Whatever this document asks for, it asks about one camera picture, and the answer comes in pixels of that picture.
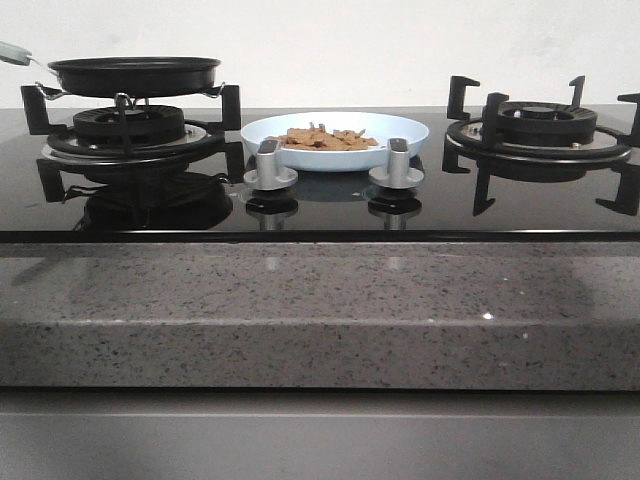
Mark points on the right silver stove knob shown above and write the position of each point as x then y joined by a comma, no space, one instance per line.
396,173

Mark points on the wire pan trivet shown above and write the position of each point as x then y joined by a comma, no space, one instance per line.
51,94

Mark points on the right black gas burner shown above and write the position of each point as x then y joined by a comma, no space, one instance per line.
543,123

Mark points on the silver stove knob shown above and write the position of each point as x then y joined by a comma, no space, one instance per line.
270,173
396,173

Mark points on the right black pan support grate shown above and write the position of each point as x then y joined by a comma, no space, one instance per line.
478,140

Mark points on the left silver stove knob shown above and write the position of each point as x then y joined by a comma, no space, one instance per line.
270,173

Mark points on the brown meat pieces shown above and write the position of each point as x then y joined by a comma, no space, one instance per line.
317,138

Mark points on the left black pan support grate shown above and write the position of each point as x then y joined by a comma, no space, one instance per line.
126,142

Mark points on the left black gas burner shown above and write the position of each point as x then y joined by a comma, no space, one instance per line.
145,126

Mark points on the black pan support grate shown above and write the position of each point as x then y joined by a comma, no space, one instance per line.
478,140
126,142

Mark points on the black frying pan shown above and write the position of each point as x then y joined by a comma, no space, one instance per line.
136,77

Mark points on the light blue plate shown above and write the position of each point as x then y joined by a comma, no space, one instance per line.
378,126

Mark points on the black glass gas cooktop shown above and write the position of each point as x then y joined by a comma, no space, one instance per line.
462,199

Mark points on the black gas burner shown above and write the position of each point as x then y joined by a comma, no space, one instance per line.
145,126
543,123

